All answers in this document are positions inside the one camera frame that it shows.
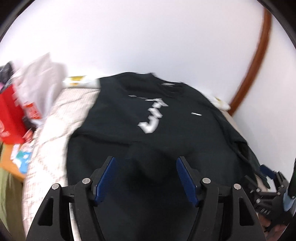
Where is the red paper bag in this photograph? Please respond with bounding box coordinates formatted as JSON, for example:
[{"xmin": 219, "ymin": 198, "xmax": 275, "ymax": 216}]
[{"xmin": 0, "ymin": 85, "xmax": 28, "ymax": 145}]

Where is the white plastic bag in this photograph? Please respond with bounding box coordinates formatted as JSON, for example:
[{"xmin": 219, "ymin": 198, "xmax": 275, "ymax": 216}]
[{"xmin": 13, "ymin": 53, "xmax": 66, "ymax": 120}]

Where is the black sweatshirt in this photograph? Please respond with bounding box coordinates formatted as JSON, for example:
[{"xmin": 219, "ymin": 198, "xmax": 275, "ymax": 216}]
[{"xmin": 66, "ymin": 72, "xmax": 262, "ymax": 240}]

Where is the striped mattress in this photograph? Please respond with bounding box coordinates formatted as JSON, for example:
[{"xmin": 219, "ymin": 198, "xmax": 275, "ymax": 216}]
[{"xmin": 22, "ymin": 88, "xmax": 100, "ymax": 232}]

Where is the white duck-print sheet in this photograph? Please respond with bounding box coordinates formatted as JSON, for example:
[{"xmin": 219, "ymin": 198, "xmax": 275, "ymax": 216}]
[{"xmin": 62, "ymin": 75, "xmax": 100, "ymax": 89}]

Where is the brown wooden door frame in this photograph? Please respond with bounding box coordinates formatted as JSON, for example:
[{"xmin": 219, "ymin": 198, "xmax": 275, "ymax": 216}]
[{"xmin": 228, "ymin": 8, "xmax": 272, "ymax": 116}]

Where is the person's right hand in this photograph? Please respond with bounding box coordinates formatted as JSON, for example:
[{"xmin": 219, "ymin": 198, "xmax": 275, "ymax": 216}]
[{"xmin": 258, "ymin": 214, "xmax": 287, "ymax": 241}]

